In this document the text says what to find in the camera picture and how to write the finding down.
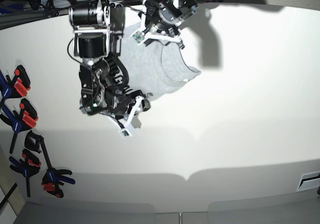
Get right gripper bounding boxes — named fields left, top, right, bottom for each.
left=99, top=90, right=153, bottom=132

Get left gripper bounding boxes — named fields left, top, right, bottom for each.
left=137, top=0, right=185, bottom=49

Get grey T-shirt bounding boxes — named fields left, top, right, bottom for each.
left=110, top=22, right=201, bottom=102

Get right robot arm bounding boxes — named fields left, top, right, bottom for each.
left=68, top=0, right=150, bottom=137

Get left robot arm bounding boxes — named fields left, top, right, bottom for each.
left=131, top=0, right=216, bottom=49

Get blue red bar clamp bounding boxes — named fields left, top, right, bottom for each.
left=0, top=98, right=38, bottom=154
left=0, top=65, right=31, bottom=108

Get long black bar clamp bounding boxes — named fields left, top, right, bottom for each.
left=24, top=130, right=76, bottom=199

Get lower left blue bar clamp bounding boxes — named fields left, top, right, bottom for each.
left=8, top=148, right=41, bottom=198

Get top blue red bar clamp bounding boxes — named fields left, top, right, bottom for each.
left=0, top=65, right=31, bottom=108

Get black strip on wood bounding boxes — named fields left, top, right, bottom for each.
left=0, top=183, right=18, bottom=209

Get white label holder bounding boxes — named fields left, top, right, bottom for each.
left=296, top=171, right=320, bottom=192

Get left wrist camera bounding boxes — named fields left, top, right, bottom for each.
left=131, top=29, right=146, bottom=45

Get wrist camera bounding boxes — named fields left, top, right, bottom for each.
left=131, top=29, right=146, bottom=45
left=118, top=126, right=135, bottom=138

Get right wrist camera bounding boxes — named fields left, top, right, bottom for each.
left=118, top=126, right=135, bottom=138

